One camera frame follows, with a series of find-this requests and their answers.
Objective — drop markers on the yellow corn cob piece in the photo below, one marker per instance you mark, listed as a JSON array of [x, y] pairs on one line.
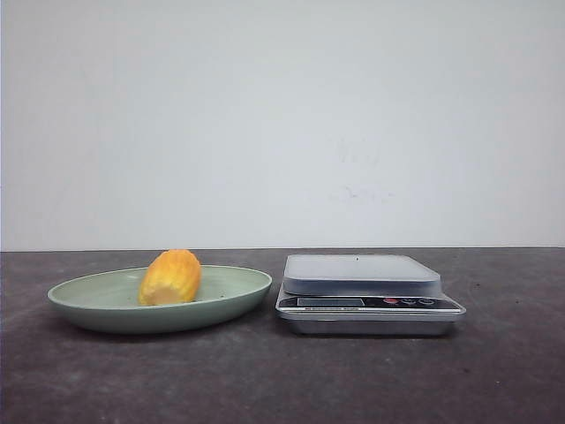
[[172, 278]]

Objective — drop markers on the silver digital kitchen scale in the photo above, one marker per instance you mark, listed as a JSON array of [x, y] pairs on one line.
[[364, 294]]

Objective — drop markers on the green oval plate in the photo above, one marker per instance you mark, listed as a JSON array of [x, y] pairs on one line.
[[108, 301]]

